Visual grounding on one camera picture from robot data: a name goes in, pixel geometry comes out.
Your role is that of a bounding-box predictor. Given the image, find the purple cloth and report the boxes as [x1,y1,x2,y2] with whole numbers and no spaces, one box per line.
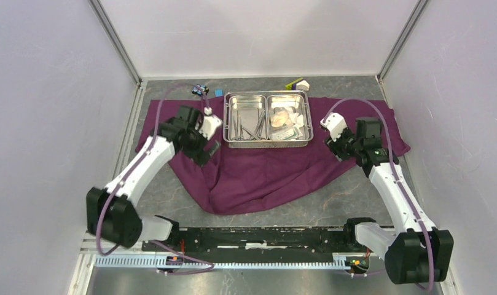
[135,96,411,216]

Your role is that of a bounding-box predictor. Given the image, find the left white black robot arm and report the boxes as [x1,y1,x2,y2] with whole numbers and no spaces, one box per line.
[86,105,222,251]

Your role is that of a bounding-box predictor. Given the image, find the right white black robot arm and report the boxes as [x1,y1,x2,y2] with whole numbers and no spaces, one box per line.
[321,113,454,285]

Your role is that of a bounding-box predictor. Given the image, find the steel surgical instruments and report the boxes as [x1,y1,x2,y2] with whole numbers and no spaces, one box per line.
[227,108,268,141]

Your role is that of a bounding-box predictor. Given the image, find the steel surgical tray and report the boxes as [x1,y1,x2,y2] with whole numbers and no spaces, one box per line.
[223,90,314,149]

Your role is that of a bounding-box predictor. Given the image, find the black blue toy car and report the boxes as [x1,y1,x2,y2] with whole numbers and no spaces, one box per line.
[191,84,209,97]

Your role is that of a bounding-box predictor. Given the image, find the packaged gauze and sutures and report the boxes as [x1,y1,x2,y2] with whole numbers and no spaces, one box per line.
[270,107,306,141]

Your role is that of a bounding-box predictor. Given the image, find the green white toy block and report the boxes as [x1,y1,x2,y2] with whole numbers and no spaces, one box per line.
[285,77,310,92]

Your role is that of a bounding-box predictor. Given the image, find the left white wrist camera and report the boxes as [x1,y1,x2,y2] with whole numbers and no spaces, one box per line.
[197,107,222,140]

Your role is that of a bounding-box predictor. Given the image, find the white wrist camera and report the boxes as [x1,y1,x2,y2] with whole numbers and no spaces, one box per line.
[197,107,222,140]
[320,112,347,141]

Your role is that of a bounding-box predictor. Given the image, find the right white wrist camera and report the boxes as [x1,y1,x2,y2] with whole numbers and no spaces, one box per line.
[320,112,347,141]

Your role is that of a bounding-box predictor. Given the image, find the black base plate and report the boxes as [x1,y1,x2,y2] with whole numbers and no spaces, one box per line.
[165,227,369,253]

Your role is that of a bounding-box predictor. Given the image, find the blue toothed cable rail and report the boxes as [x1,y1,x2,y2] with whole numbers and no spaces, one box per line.
[95,254,350,270]

